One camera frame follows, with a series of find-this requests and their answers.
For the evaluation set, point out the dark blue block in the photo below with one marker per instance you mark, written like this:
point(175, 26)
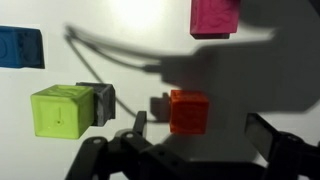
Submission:
point(21, 47)

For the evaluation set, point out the orange block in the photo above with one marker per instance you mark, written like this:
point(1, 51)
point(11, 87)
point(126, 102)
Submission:
point(188, 112)

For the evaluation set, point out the grey block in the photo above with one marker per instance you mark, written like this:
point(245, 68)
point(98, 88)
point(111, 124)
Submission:
point(104, 102)

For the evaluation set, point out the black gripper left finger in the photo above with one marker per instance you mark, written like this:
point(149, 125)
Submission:
point(130, 153)

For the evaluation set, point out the yellow-green block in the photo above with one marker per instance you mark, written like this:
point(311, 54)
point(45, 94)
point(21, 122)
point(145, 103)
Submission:
point(62, 111)

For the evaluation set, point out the magenta block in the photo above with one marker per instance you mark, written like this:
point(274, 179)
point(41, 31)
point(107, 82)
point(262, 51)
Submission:
point(212, 19)

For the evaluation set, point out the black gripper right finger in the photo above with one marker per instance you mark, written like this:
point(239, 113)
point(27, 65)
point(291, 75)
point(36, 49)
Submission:
point(288, 155)

